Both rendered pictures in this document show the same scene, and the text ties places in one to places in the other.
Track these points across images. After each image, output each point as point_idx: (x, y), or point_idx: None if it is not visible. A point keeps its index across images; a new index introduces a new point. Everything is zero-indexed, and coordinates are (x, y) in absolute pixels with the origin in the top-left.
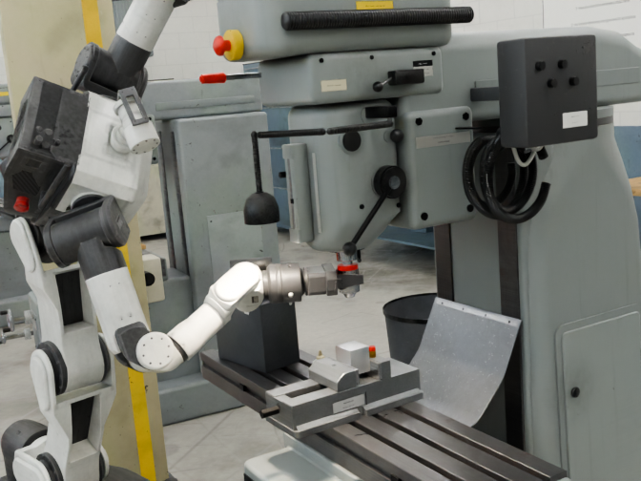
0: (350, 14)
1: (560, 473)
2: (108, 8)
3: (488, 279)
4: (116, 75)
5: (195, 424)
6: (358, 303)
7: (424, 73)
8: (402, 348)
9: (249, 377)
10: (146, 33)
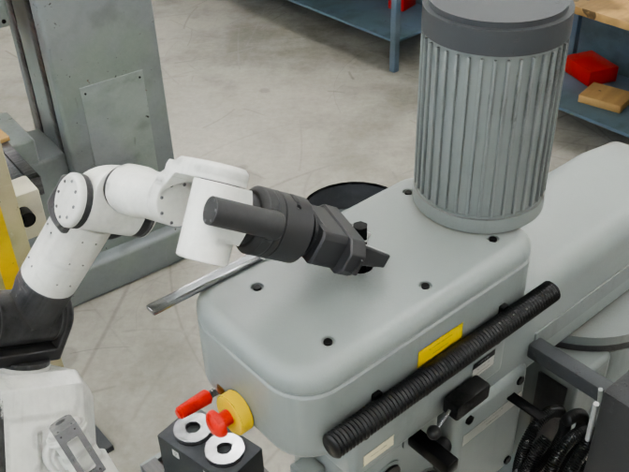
0: (416, 394)
1: None
2: None
3: (502, 471)
4: (31, 334)
5: (88, 311)
6: (240, 91)
7: (484, 367)
8: None
9: None
10: (70, 283)
